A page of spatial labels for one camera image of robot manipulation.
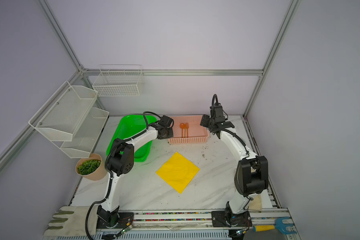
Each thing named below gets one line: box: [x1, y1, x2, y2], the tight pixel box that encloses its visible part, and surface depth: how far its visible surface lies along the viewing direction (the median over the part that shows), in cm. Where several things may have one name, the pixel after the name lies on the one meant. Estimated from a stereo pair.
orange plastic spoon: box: [179, 123, 186, 138], surface depth 116 cm
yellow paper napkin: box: [155, 151, 200, 194], surface depth 92 cm
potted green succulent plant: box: [75, 153, 107, 181], surface depth 82 cm
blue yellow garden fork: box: [253, 216, 297, 235], surface depth 72 cm
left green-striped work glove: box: [43, 206, 98, 237], surface depth 73 cm
